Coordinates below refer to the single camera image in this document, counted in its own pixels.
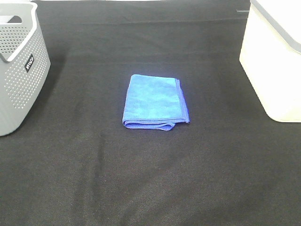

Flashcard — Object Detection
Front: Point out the grey perforated plastic basket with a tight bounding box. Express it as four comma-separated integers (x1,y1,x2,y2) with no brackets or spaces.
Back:
0,1,51,136

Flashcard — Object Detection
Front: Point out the folded blue microfiber towel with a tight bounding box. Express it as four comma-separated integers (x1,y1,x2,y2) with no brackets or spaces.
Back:
122,74,190,131

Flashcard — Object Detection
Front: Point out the black fabric table mat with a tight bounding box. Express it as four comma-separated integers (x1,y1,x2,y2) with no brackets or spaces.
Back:
0,0,301,226

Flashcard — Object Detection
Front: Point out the white plastic storage bin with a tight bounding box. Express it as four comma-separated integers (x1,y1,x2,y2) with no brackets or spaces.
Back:
239,0,301,122

